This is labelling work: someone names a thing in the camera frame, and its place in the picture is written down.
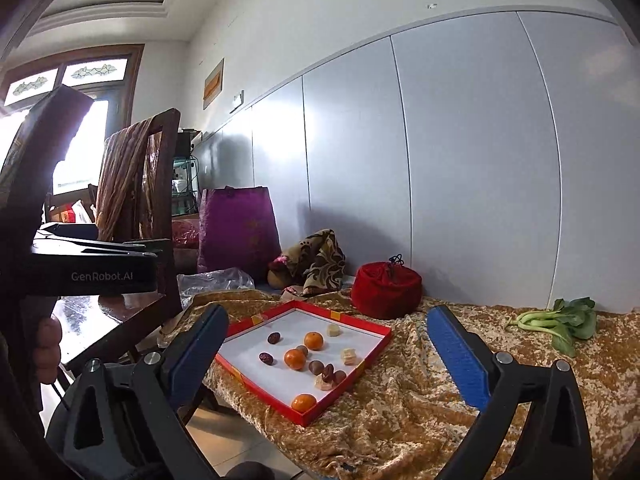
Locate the purple gift bag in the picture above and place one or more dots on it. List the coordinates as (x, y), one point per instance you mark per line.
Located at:
(238, 230)

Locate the clear plastic bag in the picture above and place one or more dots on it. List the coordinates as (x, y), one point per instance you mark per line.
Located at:
(192, 285)

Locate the dark wooden chair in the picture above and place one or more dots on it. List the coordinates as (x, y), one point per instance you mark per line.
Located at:
(110, 327)

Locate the framed wall picture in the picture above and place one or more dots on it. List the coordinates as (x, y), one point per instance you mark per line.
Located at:
(213, 84)

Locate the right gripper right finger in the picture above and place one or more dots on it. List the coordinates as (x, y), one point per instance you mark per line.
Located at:
(554, 442)

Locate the striped brown scarf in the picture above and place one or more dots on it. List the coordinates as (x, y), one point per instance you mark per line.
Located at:
(123, 173)

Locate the green bok choy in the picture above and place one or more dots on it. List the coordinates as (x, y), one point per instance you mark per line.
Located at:
(565, 322)

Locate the red velvet pouch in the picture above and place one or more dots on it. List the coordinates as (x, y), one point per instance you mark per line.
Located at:
(386, 289)

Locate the pale cut fruit chunk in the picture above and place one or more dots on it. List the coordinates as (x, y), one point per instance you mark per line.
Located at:
(333, 330)

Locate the orange tangerine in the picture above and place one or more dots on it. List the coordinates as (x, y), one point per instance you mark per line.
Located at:
(303, 403)
(294, 359)
(313, 341)

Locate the brown floral fabric bundle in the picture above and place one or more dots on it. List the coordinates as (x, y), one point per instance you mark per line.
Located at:
(314, 266)

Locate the round brown longan fruit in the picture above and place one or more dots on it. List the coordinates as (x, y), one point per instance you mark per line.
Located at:
(316, 367)

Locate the red white shallow box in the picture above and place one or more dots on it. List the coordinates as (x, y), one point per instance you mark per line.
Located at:
(277, 385)

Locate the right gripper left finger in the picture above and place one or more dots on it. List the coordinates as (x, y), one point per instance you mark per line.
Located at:
(120, 421)

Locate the person's left hand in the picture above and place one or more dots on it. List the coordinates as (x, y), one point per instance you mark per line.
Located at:
(47, 352)

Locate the red jujube date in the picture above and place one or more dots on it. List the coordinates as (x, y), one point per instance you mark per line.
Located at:
(328, 374)
(267, 358)
(274, 338)

